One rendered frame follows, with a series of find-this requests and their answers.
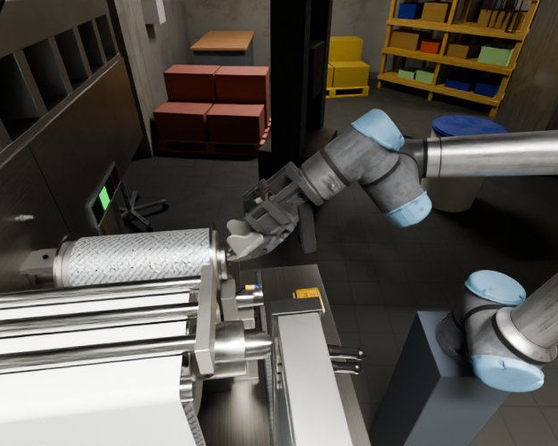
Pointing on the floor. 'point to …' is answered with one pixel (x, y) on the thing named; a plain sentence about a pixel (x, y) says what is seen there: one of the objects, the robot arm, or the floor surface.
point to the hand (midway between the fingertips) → (236, 255)
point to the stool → (137, 206)
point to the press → (297, 83)
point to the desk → (225, 49)
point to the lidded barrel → (463, 199)
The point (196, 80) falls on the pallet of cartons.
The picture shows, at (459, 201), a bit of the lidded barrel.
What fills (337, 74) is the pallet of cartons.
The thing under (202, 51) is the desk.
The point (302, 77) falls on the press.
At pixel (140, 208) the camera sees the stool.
